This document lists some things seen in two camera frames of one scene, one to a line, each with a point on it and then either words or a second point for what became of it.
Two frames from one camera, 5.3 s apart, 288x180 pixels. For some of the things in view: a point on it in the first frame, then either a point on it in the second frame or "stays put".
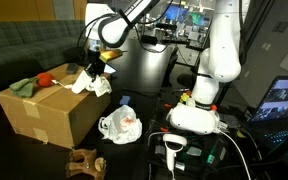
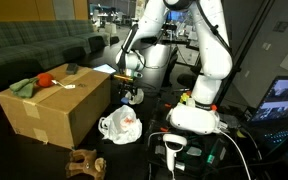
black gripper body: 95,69 -> 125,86
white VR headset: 194,119 stays put
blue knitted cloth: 124,100 stays put
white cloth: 99,84 -> 139,98
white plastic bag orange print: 120,126 stays put
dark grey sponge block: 71,68 stays put
